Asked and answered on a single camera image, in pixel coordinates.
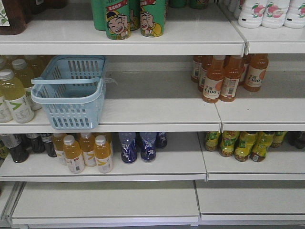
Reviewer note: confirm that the black cola bottle red label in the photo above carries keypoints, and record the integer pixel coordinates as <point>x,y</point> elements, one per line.
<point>297,139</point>

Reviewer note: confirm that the orange vitamin drink bottle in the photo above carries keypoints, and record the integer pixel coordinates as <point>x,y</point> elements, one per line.
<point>57,139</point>
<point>102,152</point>
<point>87,141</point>
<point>73,155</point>

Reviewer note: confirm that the brown tea bottle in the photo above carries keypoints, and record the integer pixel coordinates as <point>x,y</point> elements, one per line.
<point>14,16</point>

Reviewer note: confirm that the green cartoon tea bottle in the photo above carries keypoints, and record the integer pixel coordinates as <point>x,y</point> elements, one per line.
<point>117,19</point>
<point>152,17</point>

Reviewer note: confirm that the light blue plastic basket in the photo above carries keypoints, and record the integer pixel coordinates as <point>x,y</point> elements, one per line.
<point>71,91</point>

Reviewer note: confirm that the dark tea bottle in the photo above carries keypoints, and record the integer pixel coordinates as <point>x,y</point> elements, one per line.
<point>14,143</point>
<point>48,144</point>
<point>36,142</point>

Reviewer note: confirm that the blue sports drink bottle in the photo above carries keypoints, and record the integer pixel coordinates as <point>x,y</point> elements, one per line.
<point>128,142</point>
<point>148,147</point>
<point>161,140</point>

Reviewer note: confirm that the white peach drink bottle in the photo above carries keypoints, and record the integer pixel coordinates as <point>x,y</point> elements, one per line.
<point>295,16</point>
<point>251,14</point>
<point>275,13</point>

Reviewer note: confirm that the pale green drink bottle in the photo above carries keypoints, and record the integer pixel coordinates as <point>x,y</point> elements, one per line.
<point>5,115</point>
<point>15,97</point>
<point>25,74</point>

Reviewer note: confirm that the orange C100 juice bottle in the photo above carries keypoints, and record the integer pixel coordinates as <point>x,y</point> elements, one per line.
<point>214,79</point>
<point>232,75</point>
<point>256,72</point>

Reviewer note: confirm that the white metal shelf unit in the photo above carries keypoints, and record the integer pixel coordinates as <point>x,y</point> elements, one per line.
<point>186,186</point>

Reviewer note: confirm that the yellow lemon tea bottle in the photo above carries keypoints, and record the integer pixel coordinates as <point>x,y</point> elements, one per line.
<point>278,138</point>
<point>246,141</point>
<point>212,140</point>
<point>264,141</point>
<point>228,141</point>

